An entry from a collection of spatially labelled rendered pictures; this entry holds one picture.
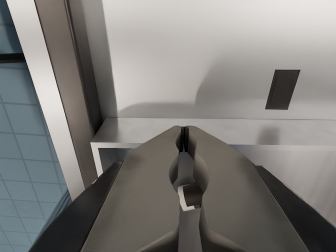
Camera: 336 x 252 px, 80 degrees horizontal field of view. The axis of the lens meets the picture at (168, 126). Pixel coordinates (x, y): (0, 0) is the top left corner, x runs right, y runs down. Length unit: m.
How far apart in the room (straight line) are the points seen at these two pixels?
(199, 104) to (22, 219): 2.05
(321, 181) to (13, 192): 1.86
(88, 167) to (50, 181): 1.51
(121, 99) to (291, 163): 0.15
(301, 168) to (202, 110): 0.10
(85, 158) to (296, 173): 0.18
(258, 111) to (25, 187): 1.76
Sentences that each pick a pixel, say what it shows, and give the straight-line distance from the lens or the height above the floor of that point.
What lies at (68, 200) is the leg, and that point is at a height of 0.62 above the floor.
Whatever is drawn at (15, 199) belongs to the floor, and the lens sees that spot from 1.98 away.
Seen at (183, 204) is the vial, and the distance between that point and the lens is 0.18.
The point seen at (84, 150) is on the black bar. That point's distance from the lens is 0.16.
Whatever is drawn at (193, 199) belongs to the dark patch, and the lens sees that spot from 0.18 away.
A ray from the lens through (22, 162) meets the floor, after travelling 1.67.
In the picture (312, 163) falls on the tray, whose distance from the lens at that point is 0.21.
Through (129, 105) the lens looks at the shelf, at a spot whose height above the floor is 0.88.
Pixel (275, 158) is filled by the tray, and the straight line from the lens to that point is 0.20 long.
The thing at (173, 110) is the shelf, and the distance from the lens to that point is 0.16.
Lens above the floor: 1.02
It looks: 61 degrees down
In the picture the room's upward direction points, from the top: 177 degrees counter-clockwise
